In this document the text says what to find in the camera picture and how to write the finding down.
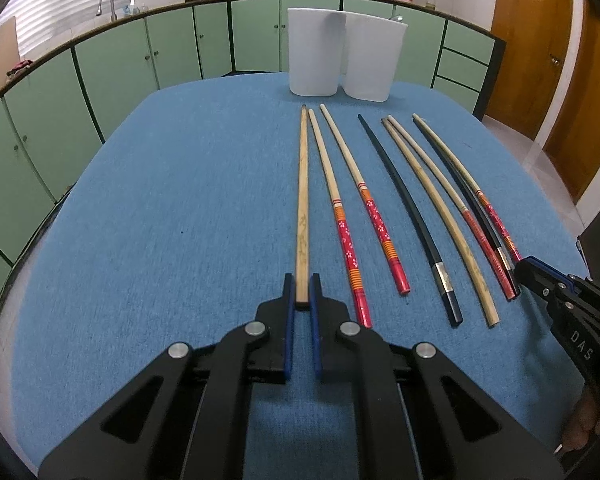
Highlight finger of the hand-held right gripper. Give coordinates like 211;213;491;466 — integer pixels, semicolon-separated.
513;255;589;307

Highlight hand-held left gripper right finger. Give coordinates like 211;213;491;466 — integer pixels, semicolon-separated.
308;273;564;480

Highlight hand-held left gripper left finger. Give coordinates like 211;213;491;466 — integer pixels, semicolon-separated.
39;274;297;480

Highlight black chopstick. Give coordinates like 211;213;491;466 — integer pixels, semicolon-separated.
412;120;522;297
357;114;465;328

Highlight red floral chopstick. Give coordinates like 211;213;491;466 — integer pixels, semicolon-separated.
307;108;373;328
412;114;523;263
320;104;411;296
387;115;518;302

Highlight plain wooden chopstick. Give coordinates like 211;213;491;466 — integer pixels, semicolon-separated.
295;104;312;309
381;118;499;329

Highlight white plastic container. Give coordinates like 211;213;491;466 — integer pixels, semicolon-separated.
286;7;349;97
341;10;408;102

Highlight person's right hand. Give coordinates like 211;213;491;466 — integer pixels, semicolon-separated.
562;390;600;456

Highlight blue tablecloth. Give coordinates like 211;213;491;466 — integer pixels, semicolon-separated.
7;71;593;480

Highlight wooden door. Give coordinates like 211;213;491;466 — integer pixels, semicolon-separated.
489;0;574;142
544;0;600;202

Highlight green base kitchen cabinets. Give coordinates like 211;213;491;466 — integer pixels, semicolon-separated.
0;0;507;331

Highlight white window blinds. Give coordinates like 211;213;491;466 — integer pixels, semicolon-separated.
0;0;134;61

